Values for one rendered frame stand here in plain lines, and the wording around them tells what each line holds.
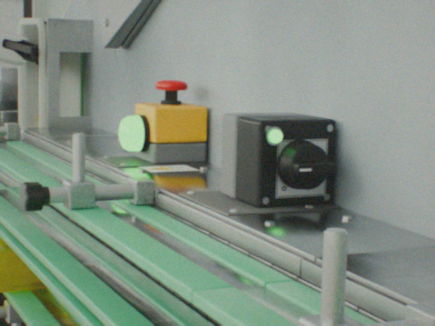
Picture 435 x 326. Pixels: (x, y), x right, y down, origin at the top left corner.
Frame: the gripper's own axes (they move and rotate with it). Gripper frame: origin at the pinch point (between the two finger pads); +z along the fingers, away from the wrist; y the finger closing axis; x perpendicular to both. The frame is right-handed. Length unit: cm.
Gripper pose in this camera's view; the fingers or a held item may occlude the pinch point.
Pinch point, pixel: (51, 58)
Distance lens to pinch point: 156.0
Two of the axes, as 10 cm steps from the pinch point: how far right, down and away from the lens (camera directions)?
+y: 4.3, 1.2, -9.0
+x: 2.5, -9.7, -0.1
